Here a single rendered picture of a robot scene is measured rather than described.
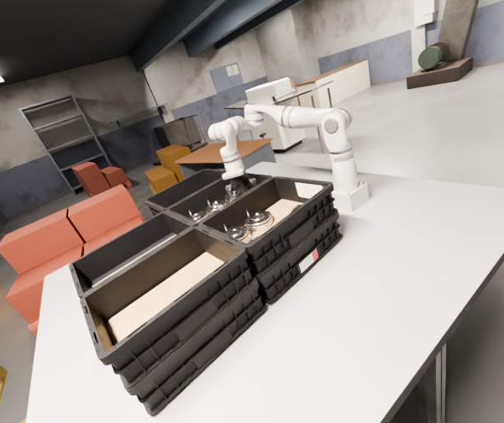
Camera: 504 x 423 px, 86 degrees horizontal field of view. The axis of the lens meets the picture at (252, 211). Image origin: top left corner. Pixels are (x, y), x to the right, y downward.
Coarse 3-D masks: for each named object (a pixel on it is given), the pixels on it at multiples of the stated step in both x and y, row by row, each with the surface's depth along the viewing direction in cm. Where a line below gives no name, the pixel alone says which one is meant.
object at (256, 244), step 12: (300, 180) 102; (312, 180) 98; (252, 192) 107; (324, 192) 89; (312, 204) 86; (288, 216) 81; (300, 216) 83; (204, 228) 91; (276, 228) 78; (264, 240) 76; (252, 252) 74
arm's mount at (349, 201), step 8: (360, 184) 117; (336, 192) 117; (352, 192) 113; (360, 192) 115; (368, 192) 118; (336, 200) 119; (344, 200) 115; (352, 200) 113; (360, 200) 116; (344, 208) 117; (352, 208) 114
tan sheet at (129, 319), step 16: (208, 256) 94; (192, 272) 89; (208, 272) 86; (160, 288) 86; (176, 288) 84; (144, 304) 82; (160, 304) 79; (112, 320) 80; (128, 320) 78; (144, 320) 75; (112, 336) 74
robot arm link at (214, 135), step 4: (228, 120) 110; (232, 120) 110; (236, 120) 111; (216, 124) 104; (236, 124) 110; (212, 128) 105; (216, 128) 104; (236, 128) 111; (208, 132) 106; (212, 132) 105; (216, 132) 104; (236, 132) 112; (212, 136) 105; (216, 136) 105; (220, 136) 104; (216, 140) 107; (220, 140) 107
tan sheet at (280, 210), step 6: (276, 204) 113; (282, 204) 112; (288, 204) 110; (270, 210) 110; (276, 210) 109; (282, 210) 107; (288, 210) 106; (276, 216) 104; (282, 216) 103; (276, 222) 100; (252, 234) 98; (258, 234) 97
